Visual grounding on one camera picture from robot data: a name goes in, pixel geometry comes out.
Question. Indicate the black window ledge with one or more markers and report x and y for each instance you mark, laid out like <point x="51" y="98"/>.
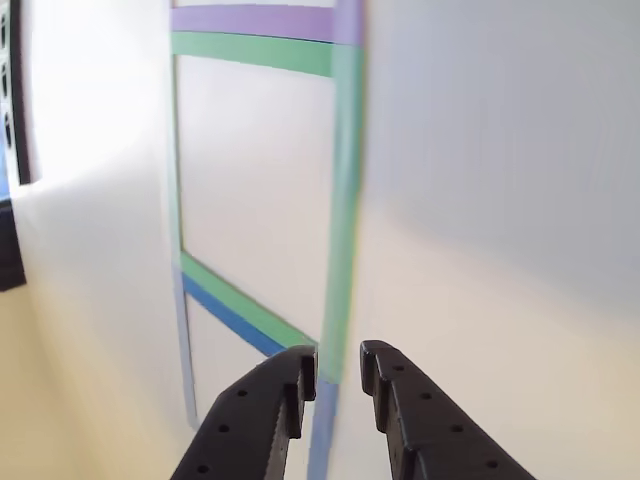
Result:
<point x="10" y="245"/>

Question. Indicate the purple tape square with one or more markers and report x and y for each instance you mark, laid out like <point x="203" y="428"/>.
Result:
<point x="250" y="20"/>

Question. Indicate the black and white device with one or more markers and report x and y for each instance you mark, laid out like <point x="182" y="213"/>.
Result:
<point x="15" y="100"/>

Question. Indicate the blue tape square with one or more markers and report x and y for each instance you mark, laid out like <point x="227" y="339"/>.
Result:
<point x="225" y="312"/>

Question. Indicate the green tape square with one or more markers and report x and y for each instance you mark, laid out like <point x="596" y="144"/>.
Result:
<point x="345" y="200"/>

